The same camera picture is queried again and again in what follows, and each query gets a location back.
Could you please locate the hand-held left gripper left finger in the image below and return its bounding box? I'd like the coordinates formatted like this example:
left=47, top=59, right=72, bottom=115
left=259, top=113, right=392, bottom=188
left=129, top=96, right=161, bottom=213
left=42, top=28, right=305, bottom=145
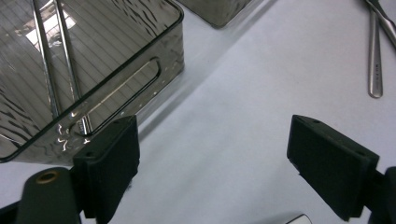
left=72, top=115, right=141, bottom=224

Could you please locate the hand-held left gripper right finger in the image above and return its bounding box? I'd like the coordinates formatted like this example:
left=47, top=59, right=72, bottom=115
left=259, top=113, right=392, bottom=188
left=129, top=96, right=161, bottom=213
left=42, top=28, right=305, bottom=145
left=286, top=114, right=381, bottom=222

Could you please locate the metal chopstick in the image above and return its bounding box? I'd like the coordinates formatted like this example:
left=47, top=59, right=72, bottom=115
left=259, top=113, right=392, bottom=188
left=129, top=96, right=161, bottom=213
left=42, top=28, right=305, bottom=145
left=53, top=0, right=92, bottom=135
left=32, top=0, right=62, bottom=119

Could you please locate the metal fork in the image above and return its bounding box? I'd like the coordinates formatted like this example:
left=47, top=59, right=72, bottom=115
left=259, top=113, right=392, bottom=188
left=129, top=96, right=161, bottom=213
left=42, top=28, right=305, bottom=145
left=367, top=4, right=384, bottom=100

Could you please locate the clear grey plastic bin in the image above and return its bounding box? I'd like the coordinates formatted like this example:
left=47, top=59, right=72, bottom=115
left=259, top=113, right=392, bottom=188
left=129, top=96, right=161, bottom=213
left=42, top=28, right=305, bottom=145
left=177, top=0, right=254, bottom=29
left=0, top=0, right=185, bottom=166

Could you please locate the metal table knife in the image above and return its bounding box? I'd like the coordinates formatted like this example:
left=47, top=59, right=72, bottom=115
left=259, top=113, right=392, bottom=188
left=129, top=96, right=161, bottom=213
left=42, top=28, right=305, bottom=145
left=363, top=0, right=396, bottom=49

